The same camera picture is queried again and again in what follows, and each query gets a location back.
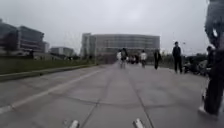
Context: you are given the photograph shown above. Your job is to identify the person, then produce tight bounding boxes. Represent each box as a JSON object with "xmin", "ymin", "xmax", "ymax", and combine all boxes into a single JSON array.
[
  {"xmin": 139, "ymin": 49, "xmax": 148, "ymax": 69},
  {"xmin": 197, "ymin": 0, "xmax": 224, "ymax": 117},
  {"xmin": 116, "ymin": 50, "xmax": 123, "ymax": 67},
  {"xmin": 171, "ymin": 41, "xmax": 184, "ymax": 74},
  {"xmin": 153, "ymin": 48, "xmax": 163, "ymax": 71},
  {"xmin": 205, "ymin": 45, "xmax": 216, "ymax": 77},
  {"xmin": 120, "ymin": 47, "xmax": 129, "ymax": 70}
]

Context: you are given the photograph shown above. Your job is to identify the large grey building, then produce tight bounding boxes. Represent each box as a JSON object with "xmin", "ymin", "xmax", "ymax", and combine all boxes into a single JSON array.
[{"xmin": 79, "ymin": 32, "xmax": 162, "ymax": 64}]

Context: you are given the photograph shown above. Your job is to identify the grey paved plaza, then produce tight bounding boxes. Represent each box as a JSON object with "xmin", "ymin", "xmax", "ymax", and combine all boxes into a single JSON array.
[{"xmin": 0, "ymin": 63, "xmax": 224, "ymax": 128}]

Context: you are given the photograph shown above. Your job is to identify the parked scooters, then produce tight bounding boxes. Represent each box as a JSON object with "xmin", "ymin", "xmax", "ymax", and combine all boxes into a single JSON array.
[{"xmin": 183, "ymin": 55, "xmax": 209, "ymax": 76}]

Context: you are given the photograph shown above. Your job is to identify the dark grey buildings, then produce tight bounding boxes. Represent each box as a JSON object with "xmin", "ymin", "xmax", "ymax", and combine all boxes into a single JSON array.
[{"xmin": 0, "ymin": 18, "xmax": 50, "ymax": 55}]

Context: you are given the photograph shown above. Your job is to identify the grass strip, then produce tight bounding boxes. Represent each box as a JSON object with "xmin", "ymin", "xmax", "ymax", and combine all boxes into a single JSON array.
[{"xmin": 0, "ymin": 55, "xmax": 98, "ymax": 76}]

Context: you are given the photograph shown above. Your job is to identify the grey stone kerb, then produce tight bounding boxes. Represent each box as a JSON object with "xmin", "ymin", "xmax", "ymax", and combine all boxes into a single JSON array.
[{"xmin": 0, "ymin": 63, "xmax": 101, "ymax": 83}]

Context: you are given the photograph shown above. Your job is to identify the low pale building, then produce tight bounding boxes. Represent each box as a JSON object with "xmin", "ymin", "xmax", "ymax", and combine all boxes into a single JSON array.
[{"xmin": 49, "ymin": 46, "xmax": 75, "ymax": 58}]

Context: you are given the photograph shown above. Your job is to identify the robot's own part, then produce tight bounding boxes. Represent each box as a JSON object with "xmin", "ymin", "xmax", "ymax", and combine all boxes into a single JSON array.
[
  {"xmin": 133, "ymin": 117, "xmax": 145, "ymax": 128},
  {"xmin": 69, "ymin": 119, "xmax": 81, "ymax": 128}
]

